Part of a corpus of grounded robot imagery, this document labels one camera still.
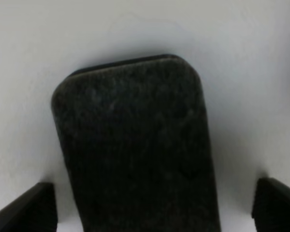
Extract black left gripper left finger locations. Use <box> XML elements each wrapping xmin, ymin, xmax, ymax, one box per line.
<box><xmin>0</xmin><ymin>182</ymin><xmax>58</xmax><ymax>232</ymax></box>

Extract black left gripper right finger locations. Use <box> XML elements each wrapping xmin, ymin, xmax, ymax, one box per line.
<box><xmin>252</xmin><ymin>177</ymin><xmax>290</xmax><ymax>232</ymax></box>

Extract grey felt whiteboard eraser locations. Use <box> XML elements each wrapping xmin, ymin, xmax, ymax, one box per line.
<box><xmin>51</xmin><ymin>55</ymin><xmax>221</xmax><ymax>232</ymax></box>

